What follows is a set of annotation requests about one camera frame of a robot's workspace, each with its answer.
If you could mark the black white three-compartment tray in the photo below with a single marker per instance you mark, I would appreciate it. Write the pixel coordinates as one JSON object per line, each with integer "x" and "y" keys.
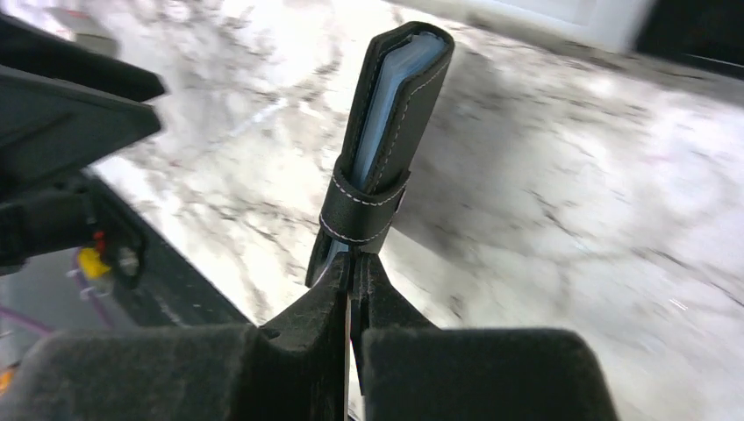
{"x": 701, "y": 34}

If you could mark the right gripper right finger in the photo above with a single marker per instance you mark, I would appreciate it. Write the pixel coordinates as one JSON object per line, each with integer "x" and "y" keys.
{"x": 411, "y": 369}

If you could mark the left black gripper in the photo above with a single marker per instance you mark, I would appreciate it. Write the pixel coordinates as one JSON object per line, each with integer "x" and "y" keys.
{"x": 63, "y": 107}

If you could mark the black leather card holder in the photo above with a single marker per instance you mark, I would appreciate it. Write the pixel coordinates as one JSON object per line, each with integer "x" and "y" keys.
{"x": 400, "y": 81}

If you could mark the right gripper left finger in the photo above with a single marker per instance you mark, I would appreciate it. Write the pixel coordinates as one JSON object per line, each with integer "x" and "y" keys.
{"x": 294, "y": 367}

